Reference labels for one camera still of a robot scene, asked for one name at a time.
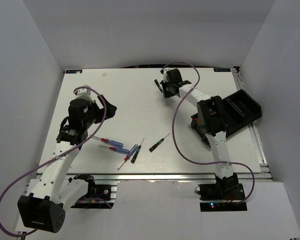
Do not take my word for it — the green black precision screwdriver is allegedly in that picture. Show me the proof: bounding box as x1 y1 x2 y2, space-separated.
154 79 163 93
130 138 145 164

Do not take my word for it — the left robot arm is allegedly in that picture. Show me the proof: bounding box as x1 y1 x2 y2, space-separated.
17 93 117 233

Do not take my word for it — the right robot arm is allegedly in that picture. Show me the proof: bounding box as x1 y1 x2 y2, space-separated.
109 67 238 200

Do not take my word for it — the blue label sticker left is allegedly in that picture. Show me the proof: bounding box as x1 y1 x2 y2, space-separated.
65 69 83 74

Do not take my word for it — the blue label sticker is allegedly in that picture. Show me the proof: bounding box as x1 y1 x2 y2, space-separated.
65 69 83 74
213 68 231 73

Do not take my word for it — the blue label sticker right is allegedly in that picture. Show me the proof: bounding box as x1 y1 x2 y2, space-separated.
213 68 231 73

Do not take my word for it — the green black screwdriver right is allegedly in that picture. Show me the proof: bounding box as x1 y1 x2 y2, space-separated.
149 133 170 153

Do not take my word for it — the black divided container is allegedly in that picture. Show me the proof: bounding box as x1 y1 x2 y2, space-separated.
191 89 262 147

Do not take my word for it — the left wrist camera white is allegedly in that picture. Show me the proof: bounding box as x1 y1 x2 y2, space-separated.
73 85 93 102

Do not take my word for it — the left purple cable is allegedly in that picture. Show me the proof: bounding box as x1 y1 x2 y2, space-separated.
0 86 108 237

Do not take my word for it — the purple cable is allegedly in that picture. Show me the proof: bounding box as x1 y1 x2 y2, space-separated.
161 61 256 207
0 86 108 237

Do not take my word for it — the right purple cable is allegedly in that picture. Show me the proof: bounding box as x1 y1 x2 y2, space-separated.
161 61 256 207

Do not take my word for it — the blue handle screwdriver upper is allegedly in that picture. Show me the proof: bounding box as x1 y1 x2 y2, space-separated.
92 136 124 148

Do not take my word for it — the blue handle screwdriver lower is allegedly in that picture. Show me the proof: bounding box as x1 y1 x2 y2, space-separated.
99 145 130 155

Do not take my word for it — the blue handle screwdriver tilted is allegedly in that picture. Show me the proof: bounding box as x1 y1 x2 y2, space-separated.
117 144 139 171

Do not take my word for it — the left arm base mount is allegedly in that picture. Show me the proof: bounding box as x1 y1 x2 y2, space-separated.
60 174 114 209

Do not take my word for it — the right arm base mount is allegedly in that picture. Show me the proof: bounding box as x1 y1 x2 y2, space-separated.
194 183 248 213

